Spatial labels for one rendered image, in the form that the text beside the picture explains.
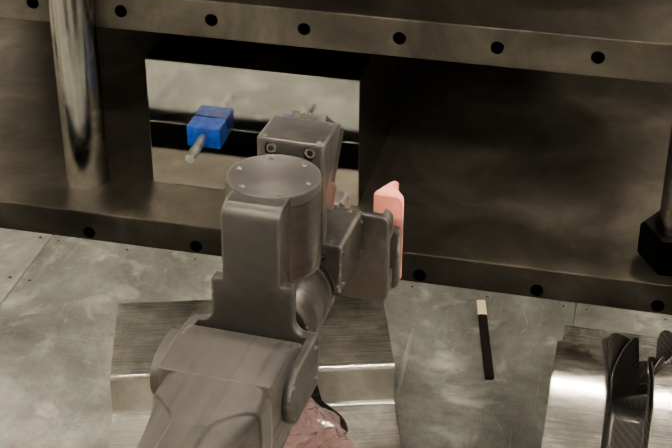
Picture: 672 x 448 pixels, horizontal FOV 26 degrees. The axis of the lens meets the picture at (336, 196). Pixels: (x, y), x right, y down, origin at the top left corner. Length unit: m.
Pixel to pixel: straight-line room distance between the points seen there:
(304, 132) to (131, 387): 0.51
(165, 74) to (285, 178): 0.96
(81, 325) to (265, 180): 0.77
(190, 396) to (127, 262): 0.91
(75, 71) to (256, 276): 0.99
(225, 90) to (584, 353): 0.65
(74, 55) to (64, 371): 0.44
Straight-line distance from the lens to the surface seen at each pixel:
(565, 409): 1.29
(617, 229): 1.81
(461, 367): 1.53
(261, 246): 0.83
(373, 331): 1.39
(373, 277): 0.98
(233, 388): 0.80
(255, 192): 0.84
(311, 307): 0.89
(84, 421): 1.47
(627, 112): 2.08
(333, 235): 0.92
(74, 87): 1.82
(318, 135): 0.89
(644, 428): 1.29
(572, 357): 1.33
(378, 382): 1.35
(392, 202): 0.98
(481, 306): 1.61
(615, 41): 1.68
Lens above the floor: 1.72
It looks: 31 degrees down
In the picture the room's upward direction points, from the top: straight up
